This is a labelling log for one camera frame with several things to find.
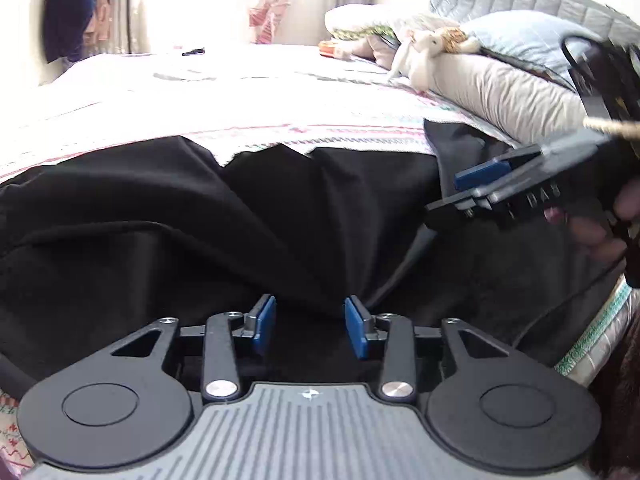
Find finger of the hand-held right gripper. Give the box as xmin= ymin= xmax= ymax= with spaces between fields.
xmin=425 ymin=182 xmax=547 ymax=235
xmin=454 ymin=143 xmax=549 ymax=194

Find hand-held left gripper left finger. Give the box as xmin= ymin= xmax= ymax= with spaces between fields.
xmin=107 ymin=294 xmax=277 ymax=404

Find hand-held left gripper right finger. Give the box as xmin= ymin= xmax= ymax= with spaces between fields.
xmin=343 ymin=294 xmax=517 ymax=404

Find black pants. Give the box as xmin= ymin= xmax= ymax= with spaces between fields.
xmin=0 ymin=119 xmax=628 ymax=393

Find person's right hand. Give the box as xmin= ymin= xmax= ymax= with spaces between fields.
xmin=544 ymin=175 xmax=640 ymax=264

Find beige fuzzy cuff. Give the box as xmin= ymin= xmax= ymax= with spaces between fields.
xmin=583 ymin=116 xmax=640 ymax=139

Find long beige pillow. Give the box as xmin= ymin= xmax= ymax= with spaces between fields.
xmin=426 ymin=51 xmax=592 ymax=150

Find white plush rabbit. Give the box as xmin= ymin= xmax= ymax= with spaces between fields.
xmin=386 ymin=26 xmax=482 ymax=94

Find light blue pillow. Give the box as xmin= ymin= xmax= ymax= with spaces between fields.
xmin=459 ymin=10 xmax=603 ymax=92

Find mauve cloth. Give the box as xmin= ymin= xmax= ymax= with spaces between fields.
xmin=345 ymin=34 xmax=401 ymax=69

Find pink green patterned blanket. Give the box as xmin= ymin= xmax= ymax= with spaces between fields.
xmin=0 ymin=42 xmax=640 ymax=478

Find orange small box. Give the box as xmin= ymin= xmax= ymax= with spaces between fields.
xmin=318 ymin=40 xmax=352 ymax=59

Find pink hanging garment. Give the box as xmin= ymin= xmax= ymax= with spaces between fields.
xmin=248 ymin=0 xmax=302 ymax=46

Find peach hanging garment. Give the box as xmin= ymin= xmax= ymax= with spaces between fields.
xmin=81 ymin=0 xmax=114 ymax=43

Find dark blue hanging garment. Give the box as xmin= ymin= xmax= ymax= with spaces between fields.
xmin=42 ymin=0 xmax=109 ymax=65

